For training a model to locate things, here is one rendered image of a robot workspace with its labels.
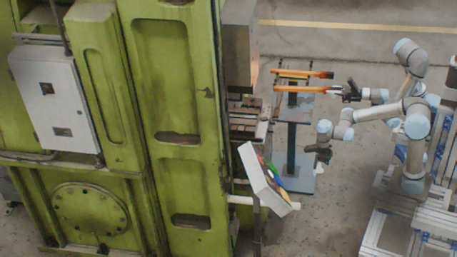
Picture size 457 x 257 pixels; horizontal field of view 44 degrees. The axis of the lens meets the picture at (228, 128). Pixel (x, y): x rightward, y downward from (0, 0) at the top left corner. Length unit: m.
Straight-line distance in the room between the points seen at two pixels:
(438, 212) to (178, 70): 1.67
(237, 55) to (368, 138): 2.10
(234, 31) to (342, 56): 2.90
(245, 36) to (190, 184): 1.05
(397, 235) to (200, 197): 1.34
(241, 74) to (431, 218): 1.33
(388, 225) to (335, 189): 0.61
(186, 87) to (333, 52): 3.01
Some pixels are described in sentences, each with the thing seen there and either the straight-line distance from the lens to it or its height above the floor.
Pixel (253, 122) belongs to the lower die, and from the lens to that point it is 3.45.
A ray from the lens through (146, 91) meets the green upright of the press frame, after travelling 2.99.
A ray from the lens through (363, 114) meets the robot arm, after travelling 3.07.
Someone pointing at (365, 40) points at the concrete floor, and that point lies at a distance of 5.96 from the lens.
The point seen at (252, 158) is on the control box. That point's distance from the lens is 2.95.
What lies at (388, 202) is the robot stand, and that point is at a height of 0.66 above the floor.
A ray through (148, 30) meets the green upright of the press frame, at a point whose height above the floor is 1.83.
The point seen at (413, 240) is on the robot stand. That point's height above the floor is 0.21.
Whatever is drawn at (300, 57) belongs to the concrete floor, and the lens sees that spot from 5.66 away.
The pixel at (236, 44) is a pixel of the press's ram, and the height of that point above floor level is 1.64.
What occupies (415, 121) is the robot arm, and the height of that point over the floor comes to 1.45.
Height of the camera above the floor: 3.32
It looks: 43 degrees down
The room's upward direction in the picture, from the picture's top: 5 degrees counter-clockwise
